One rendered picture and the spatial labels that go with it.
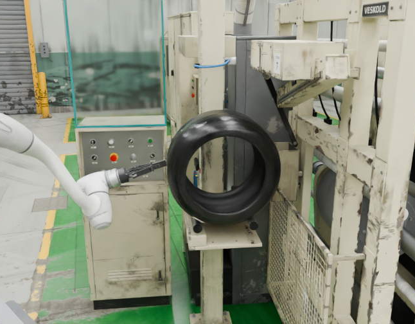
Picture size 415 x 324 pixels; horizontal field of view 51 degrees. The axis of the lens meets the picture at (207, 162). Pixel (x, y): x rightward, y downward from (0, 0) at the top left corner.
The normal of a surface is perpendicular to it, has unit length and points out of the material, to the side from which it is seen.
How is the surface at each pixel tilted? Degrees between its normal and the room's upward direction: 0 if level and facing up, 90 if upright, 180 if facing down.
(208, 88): 90
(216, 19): 90
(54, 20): 90
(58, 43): 90
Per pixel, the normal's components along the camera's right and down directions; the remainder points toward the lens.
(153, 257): 0.11, 0.29
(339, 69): 0.11, -0.03
